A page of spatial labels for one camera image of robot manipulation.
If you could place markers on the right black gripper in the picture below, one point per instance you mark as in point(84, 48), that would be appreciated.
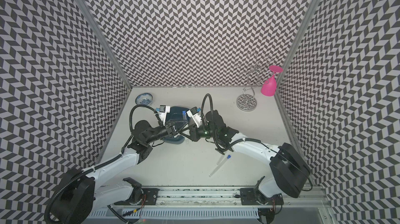
point(194, 135)

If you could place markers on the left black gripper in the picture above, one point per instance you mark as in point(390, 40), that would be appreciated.
point(172, 129)

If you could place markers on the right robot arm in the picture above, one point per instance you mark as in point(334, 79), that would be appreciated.
point(287, 171)

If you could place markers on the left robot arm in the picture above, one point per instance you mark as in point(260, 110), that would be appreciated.
point(80, 192)

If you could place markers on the teal plastic tray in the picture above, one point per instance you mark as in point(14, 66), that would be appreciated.
point(175, 113)

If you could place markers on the blue white ceramic bowl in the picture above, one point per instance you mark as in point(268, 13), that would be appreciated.
point(144, 99)

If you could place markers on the pink plastic wine glass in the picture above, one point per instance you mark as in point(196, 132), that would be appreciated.
point(270, 85)

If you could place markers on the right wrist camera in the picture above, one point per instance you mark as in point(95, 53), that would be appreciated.
point(195, 115)

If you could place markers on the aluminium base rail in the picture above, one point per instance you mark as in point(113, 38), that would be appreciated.
point(220, 202)

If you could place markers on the chrome wire glass rack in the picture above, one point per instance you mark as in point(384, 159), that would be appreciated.
point(253, 77)

